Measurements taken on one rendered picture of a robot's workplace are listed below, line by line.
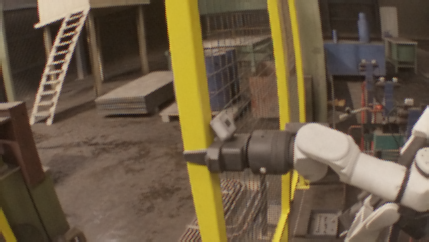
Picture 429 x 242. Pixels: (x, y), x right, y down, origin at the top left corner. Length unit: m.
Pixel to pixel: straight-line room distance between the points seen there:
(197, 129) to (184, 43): 0.17
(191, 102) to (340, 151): 0.30
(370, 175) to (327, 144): 0.11
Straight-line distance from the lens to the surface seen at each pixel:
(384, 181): 0.58
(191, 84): 0.63
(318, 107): 3.13
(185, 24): 0.61
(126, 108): 6.18
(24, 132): 2.23
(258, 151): 0.61
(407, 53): 9.26
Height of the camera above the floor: 1.60
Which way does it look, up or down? 18 degrees down
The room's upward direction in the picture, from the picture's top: 7 degrees counter-clockwise
